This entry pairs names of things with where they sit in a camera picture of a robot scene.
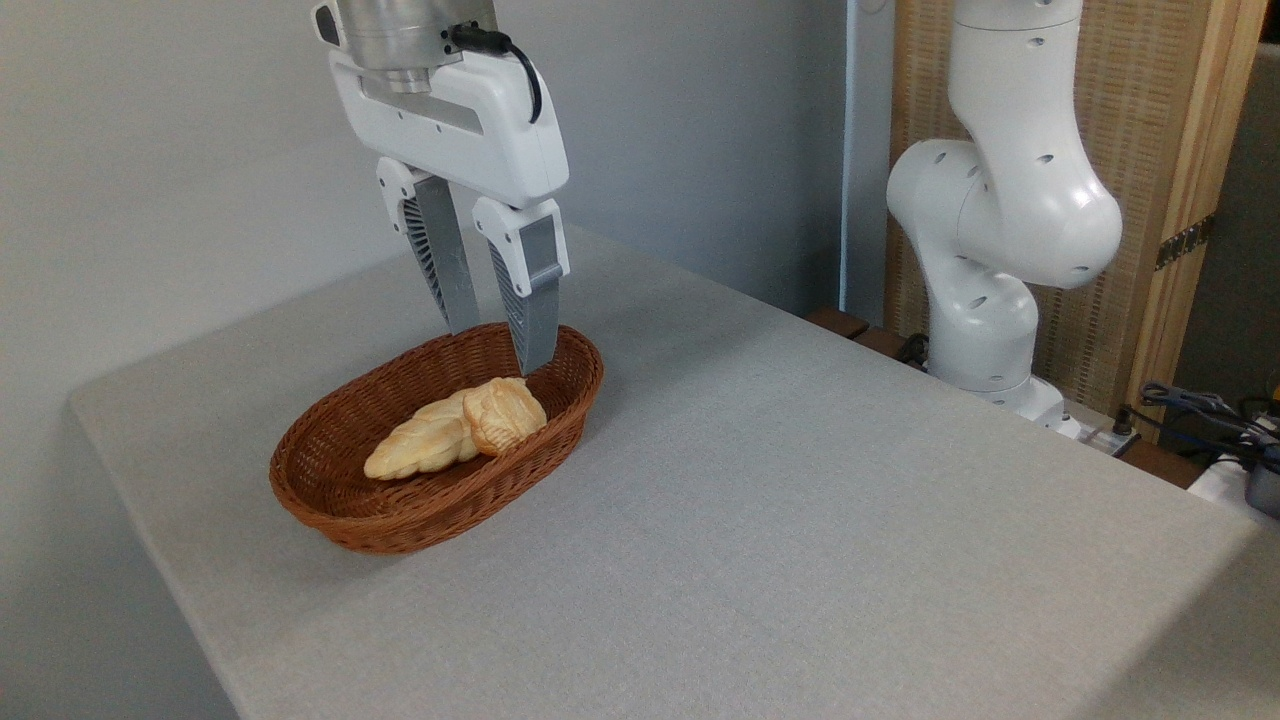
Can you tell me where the dark metal screen hinge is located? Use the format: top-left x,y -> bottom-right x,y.
1154,213 -> 1217,272

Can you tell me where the grey box device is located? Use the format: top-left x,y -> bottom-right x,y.
1244,445 -> 1280,521

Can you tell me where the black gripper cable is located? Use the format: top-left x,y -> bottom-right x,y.
450,24 -> 545,126

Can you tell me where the bamboo folding screen wooden frame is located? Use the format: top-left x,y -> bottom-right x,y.
885,0 -> 1270,442

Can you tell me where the long braided bread loaf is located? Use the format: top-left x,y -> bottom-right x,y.
363,388 -> 483,482

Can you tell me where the dark blue cable bundle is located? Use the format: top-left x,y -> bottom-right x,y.
1137,380 -> 1280,463

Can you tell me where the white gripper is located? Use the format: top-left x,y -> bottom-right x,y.
329,48 -> 572,377

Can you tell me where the brown wicker oval basket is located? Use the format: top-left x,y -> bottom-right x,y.
268,321 -> 606,557

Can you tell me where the round golden bread roll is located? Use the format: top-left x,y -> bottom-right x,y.
462,376 -> 550,459

